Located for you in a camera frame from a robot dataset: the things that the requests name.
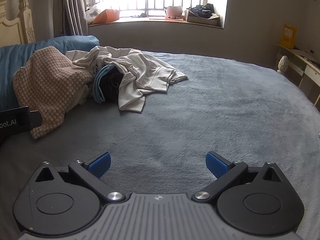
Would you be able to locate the white sweatshirt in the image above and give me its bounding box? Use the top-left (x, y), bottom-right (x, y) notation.
top-left (72, 45), bottom-right (188, 113)

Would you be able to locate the cardboard box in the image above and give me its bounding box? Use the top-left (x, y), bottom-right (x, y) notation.
top-left (186, 7), bottom-right (221, 27)

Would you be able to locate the grey curtain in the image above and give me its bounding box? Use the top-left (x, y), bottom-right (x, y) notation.
top-left (52, 0), bottom-right (91, 37)

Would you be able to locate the cream carved bedpost finial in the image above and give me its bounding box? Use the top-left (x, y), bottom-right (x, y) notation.
top-left (277, 55), bottom-right (290, 74)

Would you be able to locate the pink bowl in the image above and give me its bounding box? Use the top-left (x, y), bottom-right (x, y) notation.
top-left (164, 5), bottom-right (186, 19)

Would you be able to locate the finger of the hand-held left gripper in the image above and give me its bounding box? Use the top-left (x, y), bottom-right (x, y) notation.
top-left (29, 110), bottom-right (42, 131)

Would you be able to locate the cream carved headboard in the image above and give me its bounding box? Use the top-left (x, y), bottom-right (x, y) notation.
top-left (0, 0), bottom-right (36, 45)

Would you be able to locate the cream garment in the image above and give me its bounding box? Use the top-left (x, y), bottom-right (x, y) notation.
top-left (65, 46), bottom-right (113, 68)

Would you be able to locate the dark clothes pile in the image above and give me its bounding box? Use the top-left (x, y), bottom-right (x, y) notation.
top-left (189, 3), bottom-right (215, 19)

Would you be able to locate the yellow box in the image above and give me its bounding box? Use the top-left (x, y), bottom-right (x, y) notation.
top-left (280, 24), bottom-right (298, 49)

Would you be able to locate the blue pillow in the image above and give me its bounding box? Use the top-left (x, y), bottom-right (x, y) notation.
top-left (0, 35), bottom-right (100, 110)

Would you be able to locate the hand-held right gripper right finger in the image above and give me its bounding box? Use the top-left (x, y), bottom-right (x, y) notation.
top-left (191, 151), bottom-right (286, 202)

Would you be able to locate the light blue garment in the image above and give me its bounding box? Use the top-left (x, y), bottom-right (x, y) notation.
top-left (93, 64), bottom-right (113, 104)

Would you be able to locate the orange bag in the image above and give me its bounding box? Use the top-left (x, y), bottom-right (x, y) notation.
top-left (94, 9), bottom-right (121, 24)

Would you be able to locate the white plastic bag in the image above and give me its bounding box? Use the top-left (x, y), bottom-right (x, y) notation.
top-left (86, 4), bottom-right (102, 23)

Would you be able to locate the beige houndstooth garment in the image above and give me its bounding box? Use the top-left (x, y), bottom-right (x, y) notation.
top-left (13, 45), bottom-right (94, 140)

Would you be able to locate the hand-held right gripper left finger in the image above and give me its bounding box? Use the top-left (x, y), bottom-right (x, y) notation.
top-left (34, 151), bottom-right (126, 202)

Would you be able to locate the black garment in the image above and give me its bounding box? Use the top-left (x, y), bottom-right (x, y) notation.
top-left (99, 66), bottom-right (125, 103)

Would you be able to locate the white desk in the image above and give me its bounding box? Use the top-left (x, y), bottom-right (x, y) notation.
top-left (275, 42), bottom-right (320, 105)

